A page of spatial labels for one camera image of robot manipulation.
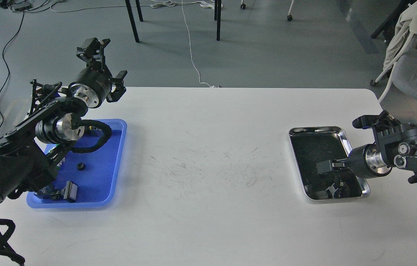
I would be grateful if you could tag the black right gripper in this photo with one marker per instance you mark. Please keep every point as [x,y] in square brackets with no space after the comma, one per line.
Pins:
[356,162]

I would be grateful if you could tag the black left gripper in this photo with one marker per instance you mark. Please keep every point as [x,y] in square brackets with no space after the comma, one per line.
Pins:
[91,85]

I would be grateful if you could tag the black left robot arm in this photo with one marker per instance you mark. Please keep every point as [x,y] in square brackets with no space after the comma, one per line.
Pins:
[31,151]

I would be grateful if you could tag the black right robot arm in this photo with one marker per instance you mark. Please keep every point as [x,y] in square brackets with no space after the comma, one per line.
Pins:
[395,146]

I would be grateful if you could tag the shiny metal tray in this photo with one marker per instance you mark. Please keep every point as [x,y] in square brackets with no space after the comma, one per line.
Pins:
[314,148]

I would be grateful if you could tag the black table leg left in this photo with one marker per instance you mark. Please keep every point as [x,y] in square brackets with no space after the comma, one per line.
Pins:
[132,19]

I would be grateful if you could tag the black table leg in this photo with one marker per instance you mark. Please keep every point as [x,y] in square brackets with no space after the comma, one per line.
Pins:
[217,18]
[132,19]

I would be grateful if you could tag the blue plastic tray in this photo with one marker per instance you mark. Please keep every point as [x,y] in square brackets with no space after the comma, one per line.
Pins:
[97,182]

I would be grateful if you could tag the black power strip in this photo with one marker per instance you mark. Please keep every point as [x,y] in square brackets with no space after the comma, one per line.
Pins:
[20,6]

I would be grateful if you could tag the black table leg right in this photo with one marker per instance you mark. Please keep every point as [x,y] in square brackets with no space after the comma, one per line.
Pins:
[217,18]

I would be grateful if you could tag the beige jacket on chair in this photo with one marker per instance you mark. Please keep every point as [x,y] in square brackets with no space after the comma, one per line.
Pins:
[400,34]

